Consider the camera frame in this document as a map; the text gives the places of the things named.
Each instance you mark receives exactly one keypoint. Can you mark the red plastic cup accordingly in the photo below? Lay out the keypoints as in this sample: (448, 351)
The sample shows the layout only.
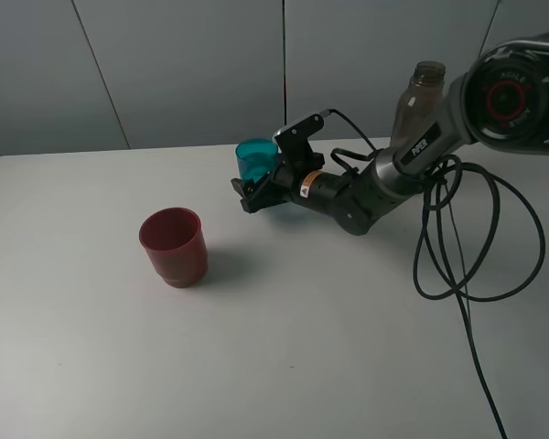
(175, 245)

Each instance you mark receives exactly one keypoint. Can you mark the teal transparent plastic cup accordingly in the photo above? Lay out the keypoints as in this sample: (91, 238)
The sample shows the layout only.
(255, 158)

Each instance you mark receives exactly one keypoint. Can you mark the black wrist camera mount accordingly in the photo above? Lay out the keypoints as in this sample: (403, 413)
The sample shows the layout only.
(293, 142)

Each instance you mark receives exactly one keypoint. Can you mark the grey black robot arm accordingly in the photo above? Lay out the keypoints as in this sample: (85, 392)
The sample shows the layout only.
(502, 102)

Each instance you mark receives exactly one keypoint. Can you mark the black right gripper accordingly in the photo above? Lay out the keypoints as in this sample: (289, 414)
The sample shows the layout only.
(315, 190)

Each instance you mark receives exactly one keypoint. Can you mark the smoky transparent water bottle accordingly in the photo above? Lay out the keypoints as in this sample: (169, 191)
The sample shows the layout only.
(422, 95)

